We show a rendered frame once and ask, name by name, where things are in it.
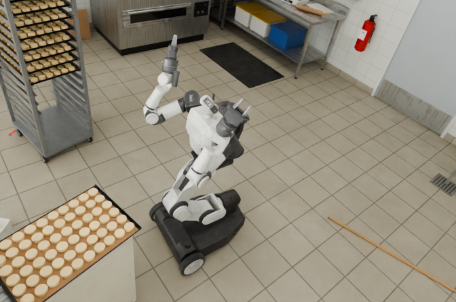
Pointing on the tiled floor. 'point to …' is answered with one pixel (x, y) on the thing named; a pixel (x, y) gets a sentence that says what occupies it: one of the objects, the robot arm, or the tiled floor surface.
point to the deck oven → (150, 1)
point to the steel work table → (301, 53)
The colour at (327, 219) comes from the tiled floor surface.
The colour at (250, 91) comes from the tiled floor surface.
